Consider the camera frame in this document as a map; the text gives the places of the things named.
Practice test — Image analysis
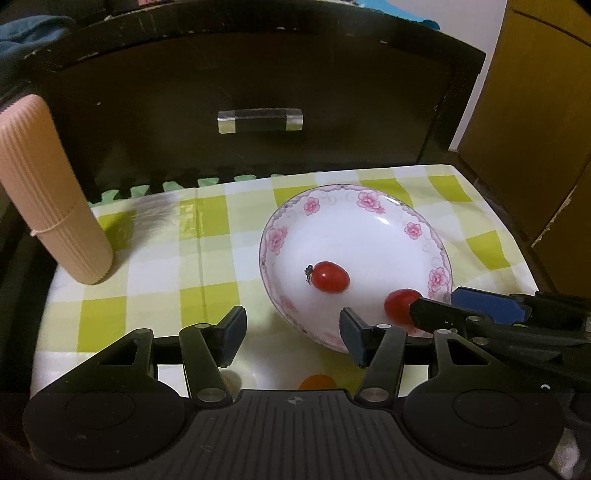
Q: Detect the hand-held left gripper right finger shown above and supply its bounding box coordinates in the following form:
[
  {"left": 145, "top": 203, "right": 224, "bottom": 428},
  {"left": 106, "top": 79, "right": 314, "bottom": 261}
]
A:
[{"left": 339, "top": 307, "right": 513, "bottom": 409}]

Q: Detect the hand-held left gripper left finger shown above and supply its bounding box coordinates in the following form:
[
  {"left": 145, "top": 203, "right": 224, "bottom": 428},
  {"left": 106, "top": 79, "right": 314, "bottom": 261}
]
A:
[{"left": 74, "top": 305, "right": 247, "bottom": 409}]

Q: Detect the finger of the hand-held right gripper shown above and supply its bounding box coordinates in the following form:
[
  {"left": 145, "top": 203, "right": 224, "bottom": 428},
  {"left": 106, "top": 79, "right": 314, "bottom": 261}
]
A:
[
  {"left": 451, "top": 286, "right": 591, "bottom": 325},
  {"left": 410, "top": 298, "right": 506, "bottom": 348}
]

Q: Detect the red cherry tomato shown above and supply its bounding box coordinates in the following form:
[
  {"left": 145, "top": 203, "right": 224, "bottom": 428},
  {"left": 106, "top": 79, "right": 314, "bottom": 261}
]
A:
[
  {"left": 305, "top": 261, "right": 351, "bottom": 293},
  {"left": 384, "top": 289, "right": 423, "bottom": 325}
]

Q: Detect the white floral plate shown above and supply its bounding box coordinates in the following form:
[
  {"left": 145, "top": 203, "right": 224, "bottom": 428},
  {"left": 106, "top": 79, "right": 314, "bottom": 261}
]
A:
[{"left": 259, "top": 184, "right": 454, "bottom": 356}]

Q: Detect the small tangerine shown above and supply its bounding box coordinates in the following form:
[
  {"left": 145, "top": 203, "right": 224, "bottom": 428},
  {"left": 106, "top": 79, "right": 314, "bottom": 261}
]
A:
[{"left": 298, "top": 374, "right": 338, "bottom": 391}]

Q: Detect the green white checked tablecloth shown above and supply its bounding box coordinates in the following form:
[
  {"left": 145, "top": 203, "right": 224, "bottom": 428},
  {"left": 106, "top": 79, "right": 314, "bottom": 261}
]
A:
[{"left": 30, "top": 164, "right": 539, "bottom": 402}]

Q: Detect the white cloth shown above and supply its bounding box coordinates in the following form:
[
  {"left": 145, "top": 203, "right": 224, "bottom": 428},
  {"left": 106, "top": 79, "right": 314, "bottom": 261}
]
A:
[{"left": 549, "top": 427, "right": 581, "bottom": 480}]

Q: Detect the green foam mat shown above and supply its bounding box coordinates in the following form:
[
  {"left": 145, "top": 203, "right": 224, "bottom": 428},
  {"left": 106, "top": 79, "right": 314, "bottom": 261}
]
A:
[{"left": 88, "top": 173, "right": 287, "bottom": 206}]

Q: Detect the brown wooden cabinet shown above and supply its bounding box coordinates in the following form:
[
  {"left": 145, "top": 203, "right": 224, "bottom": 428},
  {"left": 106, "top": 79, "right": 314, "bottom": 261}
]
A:
[{"left": 456, "top": 0, "right": 591, "bottom": 296}]

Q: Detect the pink ribbed paper roll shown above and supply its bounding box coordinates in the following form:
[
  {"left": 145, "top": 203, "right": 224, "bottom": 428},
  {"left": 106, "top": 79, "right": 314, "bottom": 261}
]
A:
[{"left": 0, "top": 94, "right": 114, "bottom": 286}]

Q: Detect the black drawer cabinet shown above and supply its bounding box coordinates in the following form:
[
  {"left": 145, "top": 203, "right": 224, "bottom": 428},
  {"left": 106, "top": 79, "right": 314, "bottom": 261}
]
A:
[{"left": 14, "top": 7, "right": 488, "bottom": 204}]

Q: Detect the light blue cloth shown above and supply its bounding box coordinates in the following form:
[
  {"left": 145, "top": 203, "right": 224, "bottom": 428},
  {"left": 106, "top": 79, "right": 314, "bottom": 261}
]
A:
[{"left": 274, "top": 0, "right": 441, "bottom": 34}]

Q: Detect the dark blue cloth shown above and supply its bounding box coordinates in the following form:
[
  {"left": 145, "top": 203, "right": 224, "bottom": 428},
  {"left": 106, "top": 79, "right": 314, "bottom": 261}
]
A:
[{"left": 0, "top": 0, "right": 78, "bottom": 63}]

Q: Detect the white string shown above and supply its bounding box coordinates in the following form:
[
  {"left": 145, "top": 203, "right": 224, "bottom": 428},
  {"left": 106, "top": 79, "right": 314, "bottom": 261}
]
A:
[{"left": 30, "top": 208, "right": 88, "bottom": 237}]

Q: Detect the clear drawer handle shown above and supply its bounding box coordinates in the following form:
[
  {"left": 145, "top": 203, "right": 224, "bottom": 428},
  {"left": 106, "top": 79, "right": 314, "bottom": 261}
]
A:
[{"left": 217, "top": 107, "right": 304, "bottom": 135}]

